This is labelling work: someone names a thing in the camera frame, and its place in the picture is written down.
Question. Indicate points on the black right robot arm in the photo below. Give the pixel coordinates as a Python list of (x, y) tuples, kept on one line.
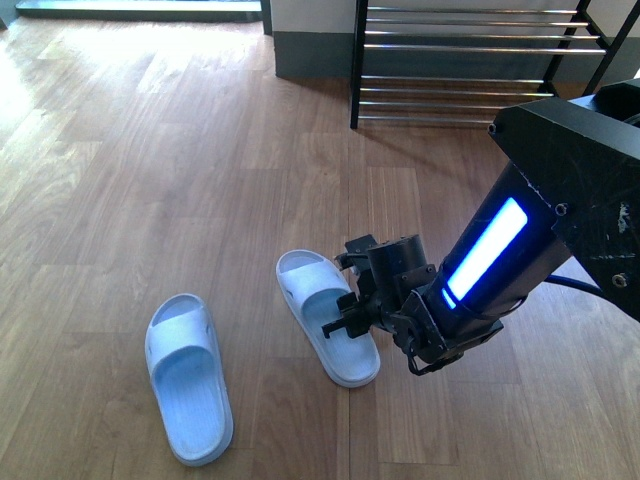
[(570, 189)]

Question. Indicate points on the light blue slide sandal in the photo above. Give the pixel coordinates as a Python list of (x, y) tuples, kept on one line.
[(311, 286), (186, 375)]

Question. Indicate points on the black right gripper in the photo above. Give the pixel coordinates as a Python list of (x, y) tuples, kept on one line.
[(391, 278)]

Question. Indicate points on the black metal shoe rack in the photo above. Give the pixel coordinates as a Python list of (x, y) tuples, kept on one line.
[(460, 62)]

